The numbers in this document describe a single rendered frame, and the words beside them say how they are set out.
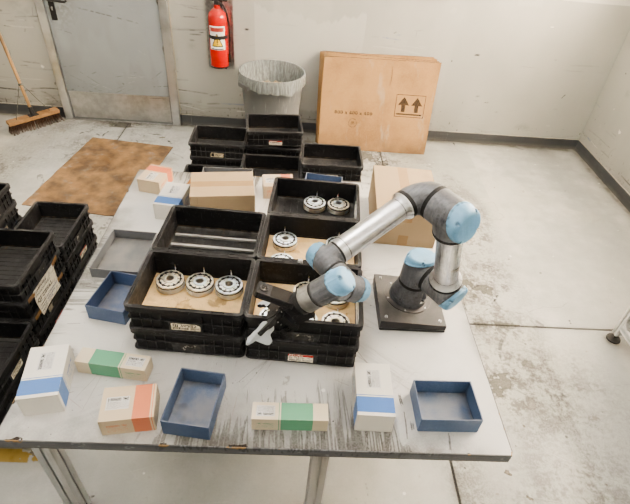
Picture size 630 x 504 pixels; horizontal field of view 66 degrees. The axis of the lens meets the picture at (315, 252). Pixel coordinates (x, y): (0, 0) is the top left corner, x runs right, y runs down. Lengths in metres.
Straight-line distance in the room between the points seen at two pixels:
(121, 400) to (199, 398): 0.24
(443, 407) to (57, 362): 1.28
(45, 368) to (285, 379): 0.77
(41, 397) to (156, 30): 3.56
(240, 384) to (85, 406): 0.49
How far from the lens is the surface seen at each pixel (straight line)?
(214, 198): 2.31
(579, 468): 2.76
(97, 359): 1.81
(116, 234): 2.37
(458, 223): 1.46
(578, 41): 5.14
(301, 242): 2.07
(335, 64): 4.48
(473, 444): 1.74
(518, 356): 3.03
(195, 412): 1.68
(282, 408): 1.61
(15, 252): 2.82
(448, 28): 4.71
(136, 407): 1.64
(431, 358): 1.89
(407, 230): 2.29
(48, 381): 1.77
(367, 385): 1.65
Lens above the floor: 2.12
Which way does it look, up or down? 40 degrees down
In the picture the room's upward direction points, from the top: 5 degrees clockwise
